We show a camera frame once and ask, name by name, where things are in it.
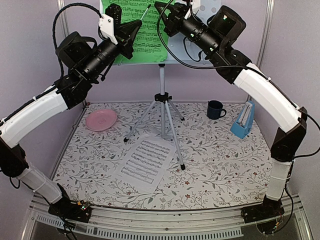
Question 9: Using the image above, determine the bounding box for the green sheet music page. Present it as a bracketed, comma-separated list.
[100, 0, 168, 65]

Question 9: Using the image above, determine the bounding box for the light blue music stand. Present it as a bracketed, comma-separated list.
[99, 0, 218, 171]

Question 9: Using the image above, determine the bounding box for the white sheet music page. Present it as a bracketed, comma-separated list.
[112, 134, 176, 193]

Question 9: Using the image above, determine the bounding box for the blue metronome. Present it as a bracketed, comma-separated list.
[230, 100, 255, 139]

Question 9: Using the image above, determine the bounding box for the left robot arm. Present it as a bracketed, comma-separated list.
[0, 15, 142, 217]

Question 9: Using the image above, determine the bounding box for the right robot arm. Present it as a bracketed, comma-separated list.
[154, 0, 307, 218]

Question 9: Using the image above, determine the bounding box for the pink plate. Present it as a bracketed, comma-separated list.
[85, 109, 117, 132]

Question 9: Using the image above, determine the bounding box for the dark blue mug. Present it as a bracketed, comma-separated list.
[206, 100, 227, 120]

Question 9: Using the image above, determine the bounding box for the floral patterned table mat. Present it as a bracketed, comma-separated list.
[54, 102, 272, 210]

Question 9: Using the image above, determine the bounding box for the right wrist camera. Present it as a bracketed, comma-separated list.
[185, 0, 201, 16]

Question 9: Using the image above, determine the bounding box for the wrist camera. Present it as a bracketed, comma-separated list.
[185, 0, 201, 16]
[98, 3, 122, 45]

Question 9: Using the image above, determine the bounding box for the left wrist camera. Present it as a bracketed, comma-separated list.
[98, 3, 122, 45]

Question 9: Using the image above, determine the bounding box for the left black cable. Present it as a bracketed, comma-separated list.
[51, 2, 103, 83]

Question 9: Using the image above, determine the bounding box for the black cable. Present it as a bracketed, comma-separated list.
[51, 2, 103, 83]
[156, 0, 320, 158]

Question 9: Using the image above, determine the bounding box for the right black cable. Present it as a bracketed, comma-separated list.
[156, 0, 320, 158]

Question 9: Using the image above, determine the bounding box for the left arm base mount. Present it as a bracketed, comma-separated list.
[48, 198, 92, 223]

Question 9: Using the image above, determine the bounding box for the metal front rail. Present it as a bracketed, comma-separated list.
[22, 195, 314, 240]

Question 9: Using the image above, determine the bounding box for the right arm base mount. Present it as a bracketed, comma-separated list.
[240, 198, 285, 235]

